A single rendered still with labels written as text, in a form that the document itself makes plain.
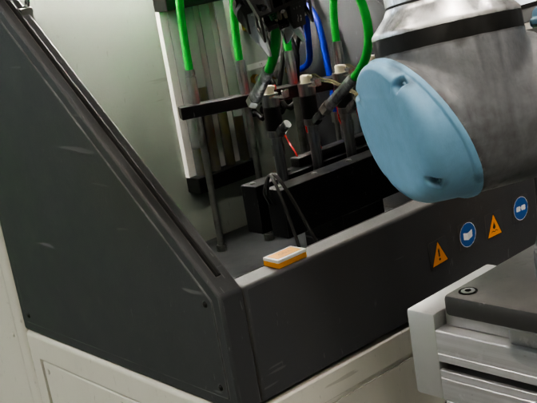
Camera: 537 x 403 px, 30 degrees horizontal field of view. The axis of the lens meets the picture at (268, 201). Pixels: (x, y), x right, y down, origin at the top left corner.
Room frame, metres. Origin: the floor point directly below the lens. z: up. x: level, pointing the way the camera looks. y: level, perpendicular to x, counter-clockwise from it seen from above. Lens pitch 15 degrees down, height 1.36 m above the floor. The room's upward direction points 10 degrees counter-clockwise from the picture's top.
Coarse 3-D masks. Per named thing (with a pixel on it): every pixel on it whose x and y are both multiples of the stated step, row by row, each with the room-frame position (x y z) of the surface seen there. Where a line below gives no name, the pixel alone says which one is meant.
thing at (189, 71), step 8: (176, 0) 1.71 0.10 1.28; (176, 8) 1.71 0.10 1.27; (184, 8) 1.71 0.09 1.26; (184, 16) 1.71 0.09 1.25; (184, 24) 1.71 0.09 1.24; (184, 32) 1.72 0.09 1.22; (272, 32) 1.38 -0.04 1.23; (184, 40) 1.72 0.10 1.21; (272, 40) 1.38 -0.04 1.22; (184, 48) 1.72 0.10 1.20; (272, 48) 1.39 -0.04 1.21; (184, 56) 1.72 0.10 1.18; (272, 56) 1.39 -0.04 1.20; (192, 64) 1.72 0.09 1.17; (272, 64) 1.40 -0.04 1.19; (192, 72) 1.72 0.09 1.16; (272, 72) 1.42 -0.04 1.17
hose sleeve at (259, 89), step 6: (264, 66) 1.43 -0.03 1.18; (264, 72) 1.42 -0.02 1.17; (258, 78) 1.44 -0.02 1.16; (264, 78) 1.43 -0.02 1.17; (270, 78) 1.43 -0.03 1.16; (258, 84) 1.44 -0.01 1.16; (264, 84) 1.44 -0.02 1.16; (252, 90) 1.47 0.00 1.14; (258, 90) 1.45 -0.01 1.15; (264, 90) 1.45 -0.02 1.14; (252, 96) 1.47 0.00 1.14; (258, 96) 1.46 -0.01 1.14
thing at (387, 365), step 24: (384, 336) 1.33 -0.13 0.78; (408, 336) 1.35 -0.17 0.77; (360, 360) 1.28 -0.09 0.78; (384, 360) 1.31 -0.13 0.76; (408, 360) 1.34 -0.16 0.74; (312, 384) 1.23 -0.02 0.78; (336, 384) 1.25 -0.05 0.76; (360, 384) 1.28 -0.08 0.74; (384, 384) 1.31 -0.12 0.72; (408, 384) 1.34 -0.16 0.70
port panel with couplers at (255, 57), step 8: (240, 24) 1.90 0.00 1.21; (240, 32) 1.90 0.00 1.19; (248, 40) 1.91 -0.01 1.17; (280, 40) 1.96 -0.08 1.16; (248, 48) 1.91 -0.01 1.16; (256, 48) 1.92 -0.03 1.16; (280, 48) 1.96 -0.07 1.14; (248, 56) 1.91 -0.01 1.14; (256, 56) 1.92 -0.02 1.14; (264, 56) 1.93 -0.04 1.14; (248, 64) 1.90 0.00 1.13; (256, 64) 1.92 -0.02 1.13; (264, 64) 1.93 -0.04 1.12; (248, 72) 1.90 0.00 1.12; (256, 72) 1.92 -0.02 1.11; (248, 80) 1.90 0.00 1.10; (256, 80) 1.90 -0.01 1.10
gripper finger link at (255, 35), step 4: (248, 16) 1.34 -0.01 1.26; (252, 16) 1.34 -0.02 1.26; (252, 20) 1.35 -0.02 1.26; (252, 24) 1.35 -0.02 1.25; (252, 28) 1.36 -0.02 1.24; (256, 28) 1.35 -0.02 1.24; (264, 28) 1.37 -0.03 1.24; (252, 32) 1.36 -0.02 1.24; (256, 32) 1.36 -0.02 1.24; (252, 36) 1.37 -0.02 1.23; (256, 36) 1.37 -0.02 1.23; (260, 36) 1.35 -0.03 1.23; (256, 40) 1.37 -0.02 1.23; (260, 40) 1.36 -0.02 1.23; (268, 40) 1.39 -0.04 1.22; (260, 44) 1.37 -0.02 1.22; (264, 44) 1.34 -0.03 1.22; (268, 44) 1.39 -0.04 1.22; (264, 48) 1.35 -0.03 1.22; (268, 48) 1.33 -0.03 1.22; (268, 52) 1.33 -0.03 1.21; (268, 56) 1.34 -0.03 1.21
